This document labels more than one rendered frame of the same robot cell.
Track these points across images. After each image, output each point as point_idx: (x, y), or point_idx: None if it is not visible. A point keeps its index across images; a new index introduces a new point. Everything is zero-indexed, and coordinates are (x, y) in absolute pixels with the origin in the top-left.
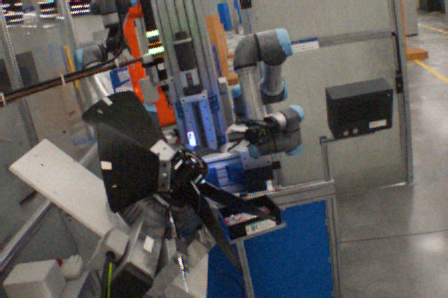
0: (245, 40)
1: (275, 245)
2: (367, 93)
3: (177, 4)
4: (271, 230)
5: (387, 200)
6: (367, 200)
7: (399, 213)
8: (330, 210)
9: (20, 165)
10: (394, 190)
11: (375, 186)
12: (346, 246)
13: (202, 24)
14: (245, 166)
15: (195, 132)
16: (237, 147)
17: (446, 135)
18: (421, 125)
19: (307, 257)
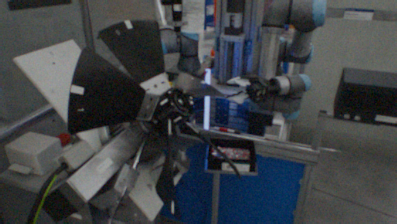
0: (280, 0)
1: (251, 181)
2: (386, 87)
3: None
4: (243, 174)
5: (382, 173)
6: (362, 164)
7: (388, 190)
8: (307, 174)
9: (27, 59)
10: (393, 166)
11: (376, 155)
12: (324, 197)
13: None
14: (250, 108)
15: (225, 66)
16: (235, 97)
17: None
18: None
19: (275, 201)
